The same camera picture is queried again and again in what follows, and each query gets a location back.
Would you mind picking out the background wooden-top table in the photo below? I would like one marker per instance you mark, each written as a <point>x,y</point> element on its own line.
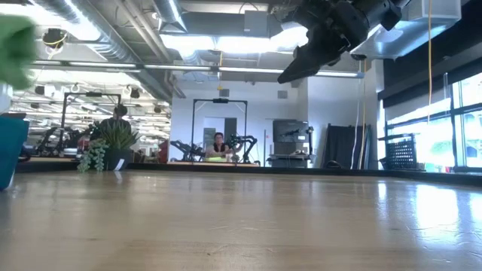
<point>180,164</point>

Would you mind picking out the lime green cloth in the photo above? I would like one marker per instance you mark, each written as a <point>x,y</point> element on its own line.
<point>215,159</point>

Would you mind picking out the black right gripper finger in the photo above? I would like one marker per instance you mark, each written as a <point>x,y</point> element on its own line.
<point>309,64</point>

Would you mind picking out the black upright panel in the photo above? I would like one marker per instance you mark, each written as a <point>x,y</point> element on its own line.
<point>340,145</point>

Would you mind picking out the black equipment cabinet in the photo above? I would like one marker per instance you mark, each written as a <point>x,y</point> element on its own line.
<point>290,131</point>

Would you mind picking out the grey ceiling junction box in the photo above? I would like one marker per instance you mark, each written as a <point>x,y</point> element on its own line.
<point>256,20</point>

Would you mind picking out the black perforated crate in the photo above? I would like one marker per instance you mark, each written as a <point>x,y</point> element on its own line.
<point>401,154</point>

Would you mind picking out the black table edge rail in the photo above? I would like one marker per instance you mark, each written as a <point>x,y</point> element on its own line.
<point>49,166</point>

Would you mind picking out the silver ceiling air duct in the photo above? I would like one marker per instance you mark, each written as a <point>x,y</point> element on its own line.
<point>113,56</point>

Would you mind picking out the green microfiber towel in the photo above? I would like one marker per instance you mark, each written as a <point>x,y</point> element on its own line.
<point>17,49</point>

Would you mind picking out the black background robot arm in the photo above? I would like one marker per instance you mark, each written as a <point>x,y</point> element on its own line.
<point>188,148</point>
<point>244,143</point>

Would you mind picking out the blue plastic basket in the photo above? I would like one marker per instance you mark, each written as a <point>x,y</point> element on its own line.
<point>11,154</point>

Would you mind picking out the person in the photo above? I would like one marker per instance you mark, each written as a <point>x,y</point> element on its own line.
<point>118,116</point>
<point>219,145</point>

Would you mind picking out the black rounded corner bracket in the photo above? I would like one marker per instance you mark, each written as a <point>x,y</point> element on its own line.
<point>333,164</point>

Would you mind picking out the potted succulent in black pot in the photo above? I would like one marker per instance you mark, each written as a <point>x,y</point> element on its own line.
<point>116,158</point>

